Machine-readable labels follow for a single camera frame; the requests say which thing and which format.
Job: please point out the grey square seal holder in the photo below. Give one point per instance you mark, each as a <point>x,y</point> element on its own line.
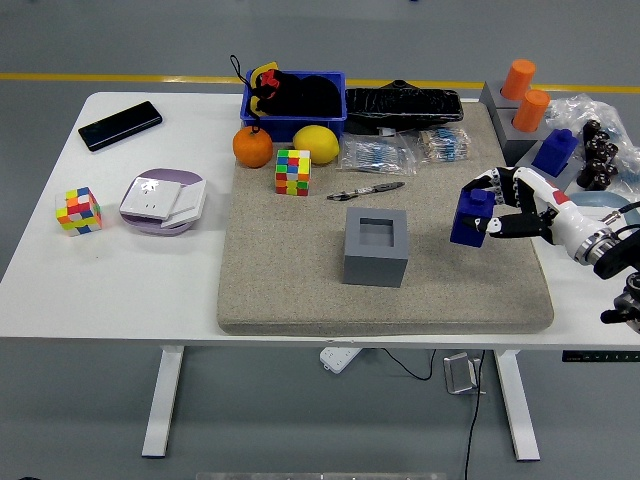
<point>570,177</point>
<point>372,267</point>

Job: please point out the black wrapped keyboard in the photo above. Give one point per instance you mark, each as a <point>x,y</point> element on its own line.
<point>405,105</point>

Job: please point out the cluster of black knobs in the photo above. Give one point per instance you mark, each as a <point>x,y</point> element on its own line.
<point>600,155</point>

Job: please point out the orange round seal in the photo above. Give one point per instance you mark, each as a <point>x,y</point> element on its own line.
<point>531,111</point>
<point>517,80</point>

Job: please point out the purple plate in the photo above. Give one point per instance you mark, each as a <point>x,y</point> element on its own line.
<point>165,174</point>

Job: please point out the white wall socket panel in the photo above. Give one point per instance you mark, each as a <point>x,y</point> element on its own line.
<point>150,199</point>

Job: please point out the blue plastic bin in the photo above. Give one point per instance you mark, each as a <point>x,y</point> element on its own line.
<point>280,129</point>

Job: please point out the black smartphone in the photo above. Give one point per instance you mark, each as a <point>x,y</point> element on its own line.
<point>120,126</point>

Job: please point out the yellow lemon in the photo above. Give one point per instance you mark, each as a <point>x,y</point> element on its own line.
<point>316,145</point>

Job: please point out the black table control panel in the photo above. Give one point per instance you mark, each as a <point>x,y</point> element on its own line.
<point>600,356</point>

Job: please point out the black silver pen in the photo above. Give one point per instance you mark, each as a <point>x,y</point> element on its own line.
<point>365,190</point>

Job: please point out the crumpled clear plastic bag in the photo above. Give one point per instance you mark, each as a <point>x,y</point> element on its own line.
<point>570,110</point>

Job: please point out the white power strip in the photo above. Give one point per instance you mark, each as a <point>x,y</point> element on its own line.
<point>340,359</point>

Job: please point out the grey-brown mat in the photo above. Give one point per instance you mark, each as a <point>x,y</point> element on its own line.
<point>280,280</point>

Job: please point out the blue square seal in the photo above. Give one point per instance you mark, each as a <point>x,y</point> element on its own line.
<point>555,152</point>
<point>465,236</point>

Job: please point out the clear bag of resistors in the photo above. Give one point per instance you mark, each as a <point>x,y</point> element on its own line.
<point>375,155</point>
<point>442,145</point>

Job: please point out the white table leg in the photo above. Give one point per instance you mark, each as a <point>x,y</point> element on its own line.
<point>517,405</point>
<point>162,400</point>

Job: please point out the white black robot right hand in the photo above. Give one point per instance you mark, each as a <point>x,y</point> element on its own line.
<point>565,215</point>

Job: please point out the orange fruit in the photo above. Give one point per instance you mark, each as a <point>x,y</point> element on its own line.
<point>252,147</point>

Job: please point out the light blue plate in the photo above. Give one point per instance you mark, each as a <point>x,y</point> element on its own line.
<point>595,200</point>

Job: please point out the white wall switch panel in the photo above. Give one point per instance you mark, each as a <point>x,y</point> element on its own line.
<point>190,200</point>

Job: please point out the colourful puzzle cube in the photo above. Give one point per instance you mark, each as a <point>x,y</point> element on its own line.
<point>292,172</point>
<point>79,212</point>

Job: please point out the yellow flat piece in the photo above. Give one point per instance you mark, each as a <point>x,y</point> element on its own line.
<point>267,66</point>

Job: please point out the grey round seal holder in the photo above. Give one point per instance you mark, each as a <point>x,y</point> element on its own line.
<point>505,125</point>
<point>492,95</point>

